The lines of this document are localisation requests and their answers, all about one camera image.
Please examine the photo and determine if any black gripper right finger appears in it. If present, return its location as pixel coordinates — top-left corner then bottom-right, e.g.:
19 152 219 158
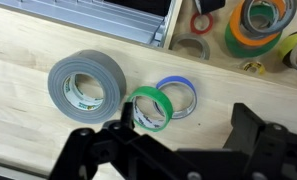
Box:
222 102 297 180

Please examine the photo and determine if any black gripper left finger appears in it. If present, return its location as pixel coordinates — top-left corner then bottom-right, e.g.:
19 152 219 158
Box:
47 101 196 180

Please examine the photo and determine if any green masking tape roll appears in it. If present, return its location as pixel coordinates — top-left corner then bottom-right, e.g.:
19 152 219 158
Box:
126 85 174 133

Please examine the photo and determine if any small yellow tape roll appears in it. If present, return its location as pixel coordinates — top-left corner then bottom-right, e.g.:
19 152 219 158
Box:
242 60 267 76

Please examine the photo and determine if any wooden drawer with white front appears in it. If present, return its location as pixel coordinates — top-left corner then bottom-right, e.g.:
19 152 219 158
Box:
160 0 297 92

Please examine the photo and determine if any blue masking tape roll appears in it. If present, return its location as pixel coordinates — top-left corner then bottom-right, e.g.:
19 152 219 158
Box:
153 75 198 120

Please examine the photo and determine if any large green tape roll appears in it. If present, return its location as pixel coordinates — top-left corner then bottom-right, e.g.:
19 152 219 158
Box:
224 20 283 59

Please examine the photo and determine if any yellow-green tape roll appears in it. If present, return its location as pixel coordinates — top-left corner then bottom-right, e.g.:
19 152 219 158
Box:
276 30 297 62

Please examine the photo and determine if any orange tape roll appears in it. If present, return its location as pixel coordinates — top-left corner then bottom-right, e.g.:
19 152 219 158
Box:
229 0 287 47

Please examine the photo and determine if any thin grey tape roll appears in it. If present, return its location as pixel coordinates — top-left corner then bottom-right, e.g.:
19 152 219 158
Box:
168 32 212 61

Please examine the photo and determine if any dark grey tape roll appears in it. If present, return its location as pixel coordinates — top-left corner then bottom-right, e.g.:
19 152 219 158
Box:
240 0 297 36

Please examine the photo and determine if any small green tape roll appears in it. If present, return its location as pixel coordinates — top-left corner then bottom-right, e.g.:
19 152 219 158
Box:
249 3 280 22

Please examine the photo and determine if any wide grey duct tape roll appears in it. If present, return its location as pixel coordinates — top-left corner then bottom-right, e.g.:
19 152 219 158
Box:
47 49 128 125

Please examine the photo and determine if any silver metal table frame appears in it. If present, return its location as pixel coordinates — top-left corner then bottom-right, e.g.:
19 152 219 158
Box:
0 0 173 48

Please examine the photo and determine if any red tape ring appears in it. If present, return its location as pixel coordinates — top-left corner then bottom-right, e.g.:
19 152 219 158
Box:
189 12 215 36

